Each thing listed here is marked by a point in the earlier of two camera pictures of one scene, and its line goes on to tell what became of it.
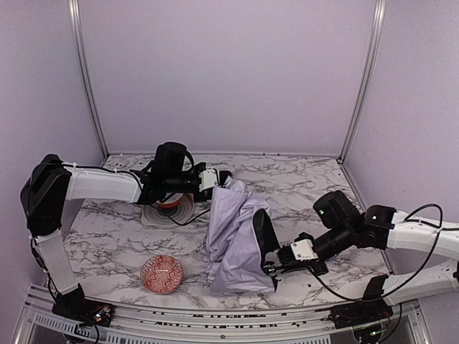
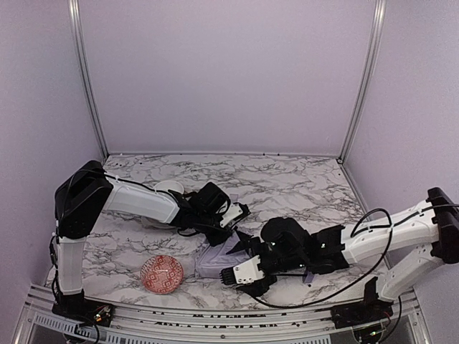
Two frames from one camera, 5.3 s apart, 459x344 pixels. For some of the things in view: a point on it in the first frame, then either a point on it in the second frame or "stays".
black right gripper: (284, 258) to (256, 253)
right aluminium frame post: (379, 29) stays
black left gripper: (222, 178) to (218, 236)
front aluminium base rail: (313, 325) stays
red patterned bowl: (161, 274) stays
